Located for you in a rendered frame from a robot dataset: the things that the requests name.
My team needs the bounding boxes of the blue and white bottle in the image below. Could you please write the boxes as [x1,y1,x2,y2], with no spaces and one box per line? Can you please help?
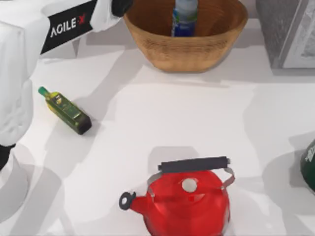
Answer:
[170,0,198,38]

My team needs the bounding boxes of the woven wooden basket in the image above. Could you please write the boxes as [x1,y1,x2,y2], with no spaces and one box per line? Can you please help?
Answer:
[123,0,249,73]

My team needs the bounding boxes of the red kettle with black handle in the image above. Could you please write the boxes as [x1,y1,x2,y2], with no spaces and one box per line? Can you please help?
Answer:
[119,156,236,236]

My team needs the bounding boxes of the green oil bottle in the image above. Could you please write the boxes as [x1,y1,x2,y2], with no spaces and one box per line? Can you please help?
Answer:
[37,86,93,136]

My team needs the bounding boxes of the dark green round object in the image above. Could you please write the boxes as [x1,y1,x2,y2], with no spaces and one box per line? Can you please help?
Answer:
[300,139,315,193]

